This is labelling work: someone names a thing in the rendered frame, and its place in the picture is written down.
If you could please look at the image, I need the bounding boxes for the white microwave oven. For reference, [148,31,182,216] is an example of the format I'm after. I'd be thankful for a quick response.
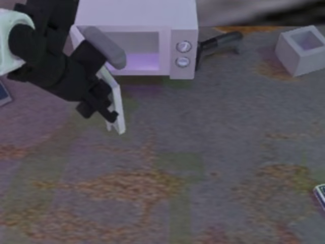
[73,0,199,80]

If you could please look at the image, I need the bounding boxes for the white hollow cube box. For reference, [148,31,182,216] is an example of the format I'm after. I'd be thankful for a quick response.
[275,25,325,77]

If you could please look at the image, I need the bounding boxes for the black handled tool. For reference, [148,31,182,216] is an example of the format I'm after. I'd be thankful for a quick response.
[197,30,244,72]

